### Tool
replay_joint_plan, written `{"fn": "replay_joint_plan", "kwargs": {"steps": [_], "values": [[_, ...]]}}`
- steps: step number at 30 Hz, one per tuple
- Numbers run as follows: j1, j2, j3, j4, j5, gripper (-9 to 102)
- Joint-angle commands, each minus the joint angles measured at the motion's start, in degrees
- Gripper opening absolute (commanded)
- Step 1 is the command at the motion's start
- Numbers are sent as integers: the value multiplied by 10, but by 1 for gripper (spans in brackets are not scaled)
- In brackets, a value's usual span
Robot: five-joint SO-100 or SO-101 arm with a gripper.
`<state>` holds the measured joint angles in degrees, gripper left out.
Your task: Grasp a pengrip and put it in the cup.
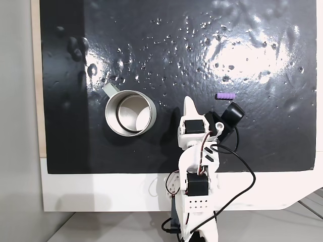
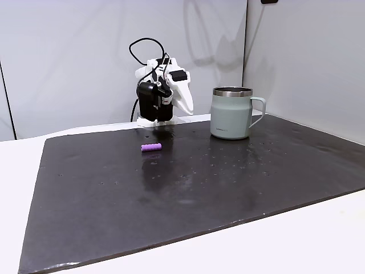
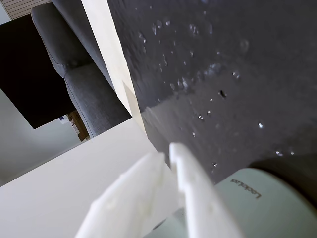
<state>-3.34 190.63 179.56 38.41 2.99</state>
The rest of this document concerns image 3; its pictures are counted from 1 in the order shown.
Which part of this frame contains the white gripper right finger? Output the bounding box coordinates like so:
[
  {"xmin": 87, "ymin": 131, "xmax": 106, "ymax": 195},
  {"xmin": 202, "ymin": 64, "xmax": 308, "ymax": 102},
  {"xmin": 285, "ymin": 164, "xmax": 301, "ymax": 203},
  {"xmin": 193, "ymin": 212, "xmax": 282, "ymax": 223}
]
[{"xmin": 169, "ymin": 142, "xmax": 245, "ymax": 238}]

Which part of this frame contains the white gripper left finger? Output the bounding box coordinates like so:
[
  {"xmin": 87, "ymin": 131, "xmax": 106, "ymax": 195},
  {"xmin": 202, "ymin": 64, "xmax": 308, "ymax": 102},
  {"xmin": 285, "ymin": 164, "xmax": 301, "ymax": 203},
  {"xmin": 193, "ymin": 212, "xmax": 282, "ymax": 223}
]
[{"xmin": 74, "ymin": 152, "xmax": 184, "ymax": 238}]

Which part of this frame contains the pale green steel cup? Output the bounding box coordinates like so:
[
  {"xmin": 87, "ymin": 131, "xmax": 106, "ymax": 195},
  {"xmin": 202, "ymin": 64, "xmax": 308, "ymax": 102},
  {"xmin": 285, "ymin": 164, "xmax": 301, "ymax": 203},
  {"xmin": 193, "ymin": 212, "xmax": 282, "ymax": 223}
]
[{"xmin": 146, "ymin": 167, "xmax": 317, "ymax": 238}]

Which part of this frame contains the brown cardboard box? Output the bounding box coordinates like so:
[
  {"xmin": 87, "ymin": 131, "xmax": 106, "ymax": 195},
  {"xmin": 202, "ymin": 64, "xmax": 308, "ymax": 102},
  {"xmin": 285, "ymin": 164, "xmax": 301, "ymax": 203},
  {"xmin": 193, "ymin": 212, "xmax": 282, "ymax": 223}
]
[{"xmin": 68, "ymin": 110, "xmax": 90, "ymax": 142}]

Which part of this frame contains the grey fabric sofa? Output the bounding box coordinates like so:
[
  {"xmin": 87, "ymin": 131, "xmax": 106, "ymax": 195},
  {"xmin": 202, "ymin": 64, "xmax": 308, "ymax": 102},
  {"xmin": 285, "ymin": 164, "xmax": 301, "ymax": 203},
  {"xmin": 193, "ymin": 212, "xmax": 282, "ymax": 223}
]
[{"xmin": 31, "ymin": 0, "xmax": 133, "ymax": 138}]

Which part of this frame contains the black flat panel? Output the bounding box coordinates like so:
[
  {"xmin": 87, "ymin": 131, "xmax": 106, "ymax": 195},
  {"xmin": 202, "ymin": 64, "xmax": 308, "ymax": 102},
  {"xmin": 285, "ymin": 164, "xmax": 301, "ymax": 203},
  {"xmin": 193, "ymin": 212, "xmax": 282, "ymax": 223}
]
[{"xmin": 0, "ymin": 13, "xmax": 77, "ymax": 129}]

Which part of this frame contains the white slatted blind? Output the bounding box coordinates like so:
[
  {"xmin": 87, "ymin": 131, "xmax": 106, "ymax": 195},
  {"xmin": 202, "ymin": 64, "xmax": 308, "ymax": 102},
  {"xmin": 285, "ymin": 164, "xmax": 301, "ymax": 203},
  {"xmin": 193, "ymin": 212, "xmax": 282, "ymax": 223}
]
[{"xmin": 0, "ymin": 0, "xmax": 54, "ymax": 21}]

